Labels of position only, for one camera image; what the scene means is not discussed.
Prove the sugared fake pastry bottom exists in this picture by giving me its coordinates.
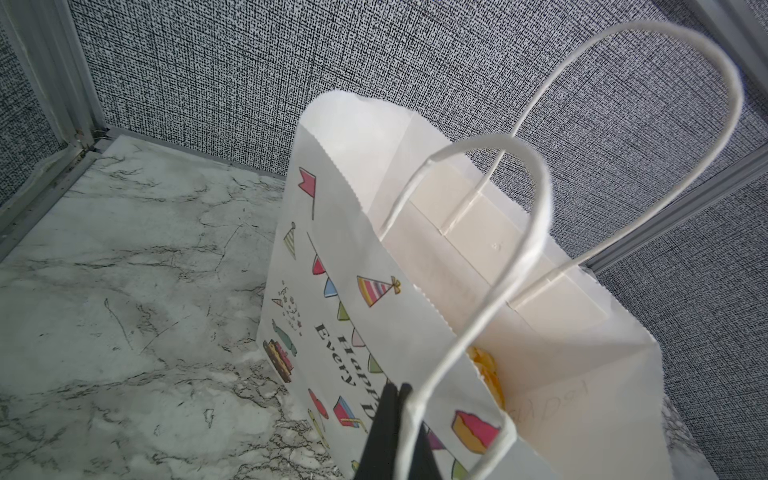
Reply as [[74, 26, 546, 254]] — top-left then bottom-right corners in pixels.
[[467, 347, 506, 410]]

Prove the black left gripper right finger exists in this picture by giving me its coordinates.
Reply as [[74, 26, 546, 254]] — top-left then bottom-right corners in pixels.
[[398, 383, 442, 480]]

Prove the white printed paper bag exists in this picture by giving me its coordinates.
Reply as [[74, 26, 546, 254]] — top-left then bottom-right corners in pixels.
[[258, 90, 673, 479]]

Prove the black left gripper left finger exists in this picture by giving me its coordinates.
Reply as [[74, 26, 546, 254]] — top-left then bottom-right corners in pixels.
[[354, 383, 399, 480]]

